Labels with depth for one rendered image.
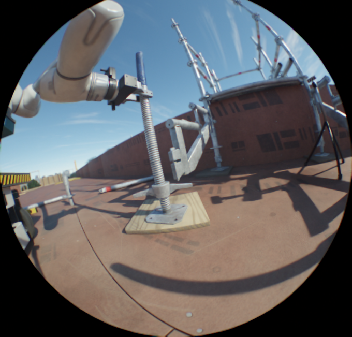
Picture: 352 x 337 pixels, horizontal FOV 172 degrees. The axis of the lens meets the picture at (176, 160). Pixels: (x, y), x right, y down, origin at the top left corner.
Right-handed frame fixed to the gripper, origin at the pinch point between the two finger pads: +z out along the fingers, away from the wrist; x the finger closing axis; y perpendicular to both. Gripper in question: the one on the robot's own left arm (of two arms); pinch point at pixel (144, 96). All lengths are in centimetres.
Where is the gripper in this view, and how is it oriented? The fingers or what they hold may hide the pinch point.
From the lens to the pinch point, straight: 50.1
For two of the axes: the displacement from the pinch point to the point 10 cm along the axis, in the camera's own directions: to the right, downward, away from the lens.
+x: 8.0, -1.2, -5.9
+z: 5.7, -1.7, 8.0
